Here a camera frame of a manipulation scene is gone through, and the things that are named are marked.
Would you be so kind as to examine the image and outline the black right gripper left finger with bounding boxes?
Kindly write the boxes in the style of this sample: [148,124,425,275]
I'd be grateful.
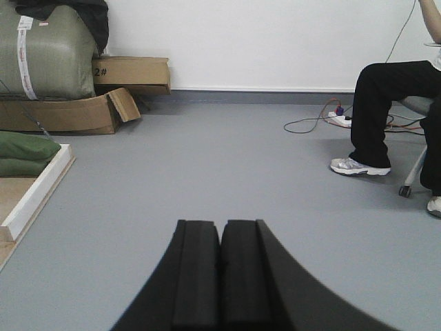
[113,220,220,330]

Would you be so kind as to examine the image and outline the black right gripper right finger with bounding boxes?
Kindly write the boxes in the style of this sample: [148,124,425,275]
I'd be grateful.
[220,220,392,330]

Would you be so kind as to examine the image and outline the white edge batten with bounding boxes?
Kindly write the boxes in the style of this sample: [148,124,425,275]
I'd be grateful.
[1,144,75,242]

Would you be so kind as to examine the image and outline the white power strip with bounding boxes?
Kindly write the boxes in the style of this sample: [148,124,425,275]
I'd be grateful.
[328,111,352,128]

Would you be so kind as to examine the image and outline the open flat cardboard box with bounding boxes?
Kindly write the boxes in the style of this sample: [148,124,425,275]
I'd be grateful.
[1,88,141,134]

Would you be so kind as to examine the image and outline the upper green sandbag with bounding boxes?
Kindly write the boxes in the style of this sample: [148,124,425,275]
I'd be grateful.
[1,131,61,161]

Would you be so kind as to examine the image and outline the green sandbag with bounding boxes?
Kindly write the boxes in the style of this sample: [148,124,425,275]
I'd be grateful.
[1,131,61,161]
[1,159,48,177]

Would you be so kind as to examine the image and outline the lower green sandbag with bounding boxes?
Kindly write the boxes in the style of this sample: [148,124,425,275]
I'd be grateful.
[1,159,48,177]

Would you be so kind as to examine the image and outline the cardboard box marked 2# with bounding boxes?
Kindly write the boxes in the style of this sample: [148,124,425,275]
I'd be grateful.
[92,57,171,95]

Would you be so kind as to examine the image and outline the seated person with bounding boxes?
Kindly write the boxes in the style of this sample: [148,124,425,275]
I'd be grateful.
[329,0,441,219]

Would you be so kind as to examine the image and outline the office chair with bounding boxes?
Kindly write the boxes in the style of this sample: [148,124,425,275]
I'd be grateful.
[387,95,441,198]

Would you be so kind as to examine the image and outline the large grey-green woven sack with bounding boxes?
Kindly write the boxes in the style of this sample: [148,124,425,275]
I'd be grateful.
[1,1,97,100]

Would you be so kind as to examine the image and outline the black jacket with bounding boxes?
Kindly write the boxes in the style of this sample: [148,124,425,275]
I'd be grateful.
[12,0,110,55]

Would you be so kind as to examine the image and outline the orange cable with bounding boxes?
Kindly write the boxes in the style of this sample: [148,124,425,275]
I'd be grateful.
[322,99,427,131]

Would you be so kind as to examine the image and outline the steel guy wire with turnbuckle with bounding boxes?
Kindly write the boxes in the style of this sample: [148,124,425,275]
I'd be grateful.
[0,79,52,141]

